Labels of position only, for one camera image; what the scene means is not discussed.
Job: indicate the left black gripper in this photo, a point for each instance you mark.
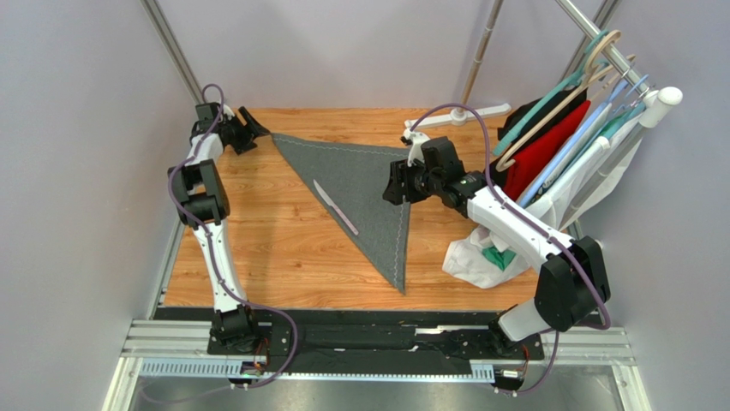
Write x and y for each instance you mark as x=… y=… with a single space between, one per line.
x=248 y=137

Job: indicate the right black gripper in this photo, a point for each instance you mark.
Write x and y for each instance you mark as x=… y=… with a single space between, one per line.
x=403 y=181

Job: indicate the grey felt napkin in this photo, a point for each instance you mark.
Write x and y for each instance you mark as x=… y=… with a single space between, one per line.
x=355 y=177

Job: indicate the knife with pink handle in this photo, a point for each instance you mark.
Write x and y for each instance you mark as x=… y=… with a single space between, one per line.
x=329 y=202

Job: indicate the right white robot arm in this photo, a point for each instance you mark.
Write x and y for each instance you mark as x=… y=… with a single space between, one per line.
x=572 y=286

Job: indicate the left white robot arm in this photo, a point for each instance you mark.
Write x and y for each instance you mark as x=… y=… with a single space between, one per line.
x=197 y=192

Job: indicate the white garment with green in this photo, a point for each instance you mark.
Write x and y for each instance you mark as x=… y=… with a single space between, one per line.
x=485 y=261

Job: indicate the red garment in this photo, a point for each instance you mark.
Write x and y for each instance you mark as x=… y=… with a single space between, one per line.
x=530 y=162

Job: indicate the wooden hanger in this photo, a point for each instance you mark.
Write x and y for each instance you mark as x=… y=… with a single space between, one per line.
x=590 y=71

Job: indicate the light blue hanger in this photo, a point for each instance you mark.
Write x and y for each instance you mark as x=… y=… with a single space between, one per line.
x=604 y=121

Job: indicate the white clothes rack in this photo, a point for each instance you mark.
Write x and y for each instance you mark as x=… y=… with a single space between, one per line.
x=624 y=71

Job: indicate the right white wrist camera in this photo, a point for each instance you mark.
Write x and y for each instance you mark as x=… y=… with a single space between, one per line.
x=414 y=141

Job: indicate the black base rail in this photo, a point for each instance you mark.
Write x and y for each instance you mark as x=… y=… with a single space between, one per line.
x=368 y=342

